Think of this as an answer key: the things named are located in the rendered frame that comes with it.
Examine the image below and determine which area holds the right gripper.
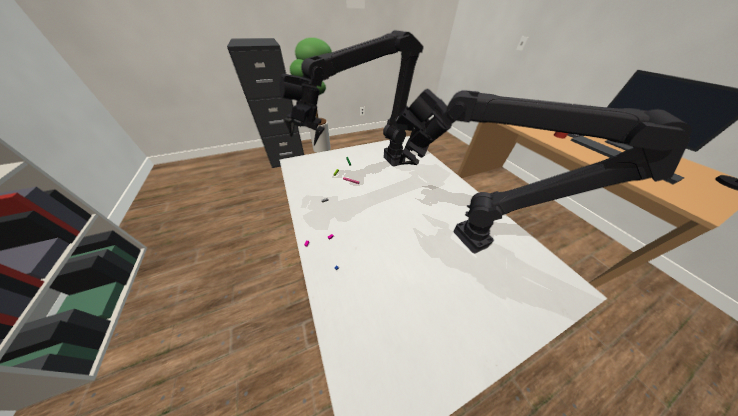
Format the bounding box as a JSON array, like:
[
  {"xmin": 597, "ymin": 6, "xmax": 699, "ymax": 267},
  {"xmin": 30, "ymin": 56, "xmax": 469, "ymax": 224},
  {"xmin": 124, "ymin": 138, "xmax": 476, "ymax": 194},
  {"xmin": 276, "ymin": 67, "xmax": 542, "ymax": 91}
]
[{"xmin": 285, "ymin": 104, "xmax": 325, "ymax": 146}]

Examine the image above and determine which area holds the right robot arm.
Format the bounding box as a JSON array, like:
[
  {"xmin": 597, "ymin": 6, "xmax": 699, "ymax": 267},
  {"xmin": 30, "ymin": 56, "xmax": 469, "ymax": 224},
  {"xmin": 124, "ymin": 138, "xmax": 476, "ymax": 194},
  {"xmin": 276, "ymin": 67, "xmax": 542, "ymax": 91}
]
[{"xmin": 279, "ymin": 30, "xmax": 423, "ymax": 160}]

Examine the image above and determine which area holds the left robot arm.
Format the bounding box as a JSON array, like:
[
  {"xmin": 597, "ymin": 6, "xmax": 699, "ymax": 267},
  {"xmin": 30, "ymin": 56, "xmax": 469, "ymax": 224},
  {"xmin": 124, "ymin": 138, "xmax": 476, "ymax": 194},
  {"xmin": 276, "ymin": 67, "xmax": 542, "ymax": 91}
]
[{"xmin": 396, "ymin": 89, "xmax": 692, "ymax": 250}]

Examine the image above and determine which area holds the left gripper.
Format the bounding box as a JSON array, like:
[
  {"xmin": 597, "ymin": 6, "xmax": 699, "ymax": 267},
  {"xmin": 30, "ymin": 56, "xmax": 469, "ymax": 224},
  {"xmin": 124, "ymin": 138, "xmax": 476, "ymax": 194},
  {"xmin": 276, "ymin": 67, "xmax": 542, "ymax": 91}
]
[{"xmin": 399, "ymin": 124, "xmax": 436, "ymax": 165}]

